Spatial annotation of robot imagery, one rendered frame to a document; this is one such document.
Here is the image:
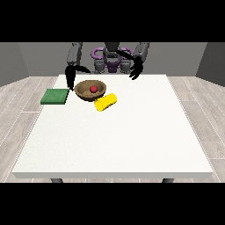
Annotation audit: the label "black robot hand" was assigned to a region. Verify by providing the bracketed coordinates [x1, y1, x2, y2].
[115, 50, 144, 81]
[64, 64, 91, 91]

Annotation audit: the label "brown wooden bowl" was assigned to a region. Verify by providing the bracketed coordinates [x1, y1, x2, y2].
[74, 79, 107, 103]

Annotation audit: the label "green square pad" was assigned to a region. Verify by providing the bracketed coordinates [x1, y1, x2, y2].
[40, 88, 70, 105]

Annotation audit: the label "grey robot trunk purple rings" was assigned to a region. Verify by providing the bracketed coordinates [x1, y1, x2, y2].
[91, 42, 134, 74]

